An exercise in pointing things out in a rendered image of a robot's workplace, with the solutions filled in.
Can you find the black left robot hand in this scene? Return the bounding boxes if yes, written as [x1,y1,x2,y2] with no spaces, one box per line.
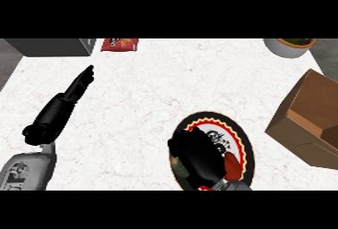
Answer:
[20,64,96,147]

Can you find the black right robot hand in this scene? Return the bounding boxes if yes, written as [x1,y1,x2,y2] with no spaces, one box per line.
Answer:
[166,126,228,191]

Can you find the green squash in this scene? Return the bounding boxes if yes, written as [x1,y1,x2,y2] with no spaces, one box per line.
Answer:
[169,156,190,183]

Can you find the black rimmed patterned plate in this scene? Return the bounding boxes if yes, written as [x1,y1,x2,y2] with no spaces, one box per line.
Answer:
[168,111,256,191]

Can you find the brown cardboard box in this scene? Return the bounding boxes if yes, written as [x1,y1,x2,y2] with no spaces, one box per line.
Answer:
[264,68,338,171]

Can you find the dark grey appliance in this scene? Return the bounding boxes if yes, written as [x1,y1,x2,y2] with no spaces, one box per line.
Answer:
[4,38,97,57]

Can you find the red snack bag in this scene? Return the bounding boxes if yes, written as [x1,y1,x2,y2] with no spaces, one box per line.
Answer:
[100,38,140,53]

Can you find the grey plant pot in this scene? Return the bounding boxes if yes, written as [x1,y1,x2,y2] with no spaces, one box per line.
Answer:
[262,38,317,59]

